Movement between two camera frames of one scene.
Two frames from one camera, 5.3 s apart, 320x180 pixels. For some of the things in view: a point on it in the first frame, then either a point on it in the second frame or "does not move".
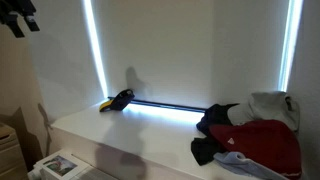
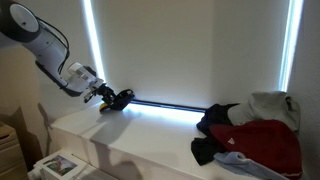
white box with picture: [65, 165] does not move
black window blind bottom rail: [165, 105] does not move
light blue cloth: [239, 164] does not move
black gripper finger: [16, 29] → [117, 97]
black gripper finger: [32, 23] → [111, 104]
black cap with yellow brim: [119, 102] does not move
